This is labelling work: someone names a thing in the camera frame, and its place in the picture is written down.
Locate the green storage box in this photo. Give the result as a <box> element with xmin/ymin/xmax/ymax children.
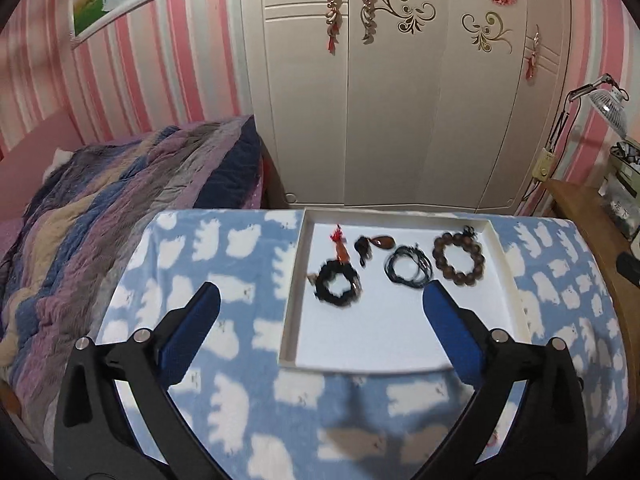
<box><xmin>599</xmin><ymin>141</ymin><xmax>640</xmax><ymax>242</ymax></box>

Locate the wooden desk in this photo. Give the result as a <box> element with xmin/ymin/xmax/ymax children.
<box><xmin>544</xmin><ymin>177</ymin><xmax>640</xmax><ymax>323</ymax></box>

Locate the black scrunchie with silver clips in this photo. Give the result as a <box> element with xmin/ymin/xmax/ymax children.
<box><xmin>314</xmin><ymin>257</ymin><xmax>363</xmax><ymax>307</ymax></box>

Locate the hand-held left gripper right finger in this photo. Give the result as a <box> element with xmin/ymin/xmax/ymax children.
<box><xmin>415</xmin><ymin>280</ymin><xmax>591</xmax><ymax>480</ymax></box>

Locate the cream wardrobe with gold ornaments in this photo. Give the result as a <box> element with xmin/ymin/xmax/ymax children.
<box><xmin>235</xmin><ymin>0</ymin><xmax>573</xmax><ymax>217</ymax></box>

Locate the blue blanket with white bears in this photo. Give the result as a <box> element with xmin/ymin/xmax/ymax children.
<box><xmin>94</xmin><ymin>207</ymin><xmax>632</xmax><ymax>480</ymax></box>

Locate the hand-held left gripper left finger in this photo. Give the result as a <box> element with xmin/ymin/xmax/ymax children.
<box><xmin>52</xmin><ymin>281</ymin><xmax>236</xmax><ymax>480</ymax></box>

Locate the white shallow box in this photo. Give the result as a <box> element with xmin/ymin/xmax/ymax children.
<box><xmin>277</xmin><ymin>207</ymin><xmax>532</xmax><ymax>375</ymax></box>

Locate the orange pendant with red knot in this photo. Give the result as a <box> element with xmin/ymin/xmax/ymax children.
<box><xmin>328</xmin><ymin>224</ymin><xmax>352</xmax><ymax>264</ymax></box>

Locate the brown pendant with black cord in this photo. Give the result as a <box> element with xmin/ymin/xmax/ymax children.
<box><xmin>353</xmin><ymin>234</ymin><xmax>396</xmax><ymax>267</ymax></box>

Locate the striped purple quilt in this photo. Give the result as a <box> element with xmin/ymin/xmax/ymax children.
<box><xmin>0</xmin><ymin>115</ymin><xmax>264</xmax><ymax>453</ymax></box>

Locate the pink headboard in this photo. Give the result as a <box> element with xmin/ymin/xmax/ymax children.
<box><xmin>0</xmin><ymin>109</ymin><xmax>85</xmax><ymax>223</ymax></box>

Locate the cream wall socket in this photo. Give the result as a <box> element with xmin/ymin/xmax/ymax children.
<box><xmin>532</xmin><ymin>147</ymin><xmax>557</xmax><ymax>181</ymax></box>

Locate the silver desk lamp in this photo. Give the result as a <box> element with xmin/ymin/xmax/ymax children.
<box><xmin>544</xmin><ymin>74</ymin><xmax>631</xmax><ymax>157</ymax></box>

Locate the brown wooden bead bracelet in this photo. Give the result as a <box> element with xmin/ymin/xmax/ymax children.
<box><xmin>432</xmin><ymin>225</ymin><xmax>486</xmax><ymax>287</ymax></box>

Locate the white pillow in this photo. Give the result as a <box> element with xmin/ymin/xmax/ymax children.
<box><xmin>42</xmin><ymin>147</ymin><xmax>73</xmax><ymax>181</ymax></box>

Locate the dark blue cord bracelet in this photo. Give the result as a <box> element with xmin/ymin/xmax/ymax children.
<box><xmin>384</xmin><ymin>244</ymin><xmax>434</xmax><ymax>289</ymax></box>

